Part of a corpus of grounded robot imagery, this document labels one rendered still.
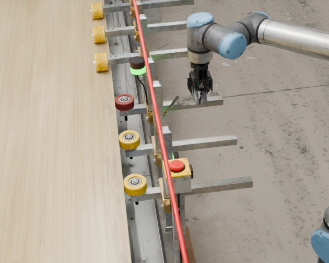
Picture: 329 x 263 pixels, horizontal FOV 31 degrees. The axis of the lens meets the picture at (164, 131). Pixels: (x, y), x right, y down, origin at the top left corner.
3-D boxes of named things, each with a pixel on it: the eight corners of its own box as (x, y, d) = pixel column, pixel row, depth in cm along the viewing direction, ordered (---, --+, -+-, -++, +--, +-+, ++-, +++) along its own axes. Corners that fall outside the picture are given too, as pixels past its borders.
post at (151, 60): (159, 150, 259) (153, 56, 229) (160, 155, 256) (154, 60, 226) (151, 151, 259) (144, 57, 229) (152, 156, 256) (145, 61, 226)
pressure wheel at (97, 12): (103, 17, 295) (103, 18, 303) (101, 1, 294) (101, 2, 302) (91, 19, 295) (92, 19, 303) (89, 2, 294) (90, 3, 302)
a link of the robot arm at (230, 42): (253, 28, 194) (225, 16, 201) (228, 40, 188) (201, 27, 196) (251, 52, 200) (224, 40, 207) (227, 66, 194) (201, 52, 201)
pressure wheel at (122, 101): (134, 113, 253) (132, 91, 246) (136, 124, 247) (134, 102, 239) (116, 115, 252) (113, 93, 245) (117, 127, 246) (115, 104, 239)
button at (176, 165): (183, 163, 164) (182, 158, 163) (185, 172, 160) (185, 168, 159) (168, 164, 163) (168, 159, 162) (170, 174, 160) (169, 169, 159)
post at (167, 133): (175, 227, 217) (170, 123, 187) (176, 234, 214) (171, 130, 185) (165, 228, 217) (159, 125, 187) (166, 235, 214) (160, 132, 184)
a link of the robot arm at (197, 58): (185, 42, 211) (211, 39, 212) (185, 54, 214) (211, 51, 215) (189, 55, 204) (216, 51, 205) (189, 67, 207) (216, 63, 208)
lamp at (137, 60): (147, 100, 243) (144, 55, 230) (149, 108, 239) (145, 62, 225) (133, 102, 243) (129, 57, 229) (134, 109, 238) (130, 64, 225)
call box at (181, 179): (187, 177, 169) (187, 157, 164) (191, 194, 164) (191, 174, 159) (163, 180, 169) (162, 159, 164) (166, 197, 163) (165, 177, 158)
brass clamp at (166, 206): (174, 186, 214) (174, 176, 211) (179, 213, 204) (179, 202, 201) (157, 188, 214) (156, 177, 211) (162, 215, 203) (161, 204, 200)
